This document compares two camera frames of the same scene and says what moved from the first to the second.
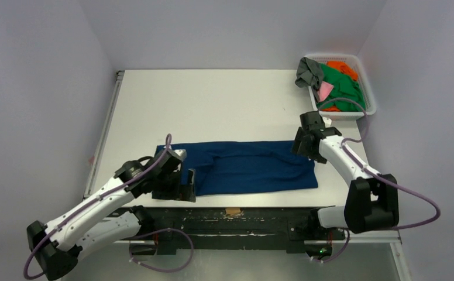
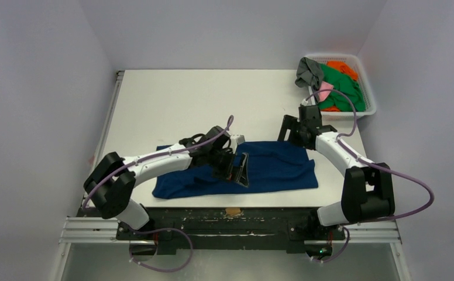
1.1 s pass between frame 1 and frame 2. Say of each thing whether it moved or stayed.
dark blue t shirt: stayed
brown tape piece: stayed
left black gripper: moved
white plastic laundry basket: stayed
